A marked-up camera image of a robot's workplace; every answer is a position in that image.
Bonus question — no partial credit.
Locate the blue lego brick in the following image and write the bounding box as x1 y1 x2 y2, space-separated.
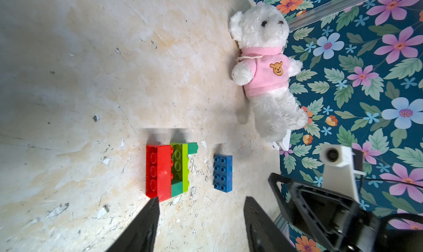
213 154 232 192

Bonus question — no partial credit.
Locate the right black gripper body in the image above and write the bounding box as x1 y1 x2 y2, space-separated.
268 173 380 252

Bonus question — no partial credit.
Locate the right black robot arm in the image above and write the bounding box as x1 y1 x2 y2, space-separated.
268 173 423 252

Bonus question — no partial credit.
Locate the red lego brick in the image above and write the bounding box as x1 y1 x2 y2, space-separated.
145 145 174 202

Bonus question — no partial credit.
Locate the small green lego brick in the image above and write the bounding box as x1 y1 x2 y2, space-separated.
171 179 184 198
187 142 198 155

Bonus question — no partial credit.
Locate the lime green lego brick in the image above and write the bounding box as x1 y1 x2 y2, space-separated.
171 143 189 193

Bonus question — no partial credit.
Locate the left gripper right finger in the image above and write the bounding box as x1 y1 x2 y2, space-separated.
243 196 296 252

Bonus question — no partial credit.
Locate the white teddy bear pink shirt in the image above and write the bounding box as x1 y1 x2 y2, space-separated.
229 4 308 142

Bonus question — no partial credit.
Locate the white rectangular box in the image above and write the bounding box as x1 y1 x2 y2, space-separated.
267 130 291 151

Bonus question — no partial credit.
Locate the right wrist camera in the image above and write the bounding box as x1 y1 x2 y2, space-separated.
319 144 365 202

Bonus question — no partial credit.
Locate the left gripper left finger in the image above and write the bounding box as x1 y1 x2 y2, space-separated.
107 198 160 252

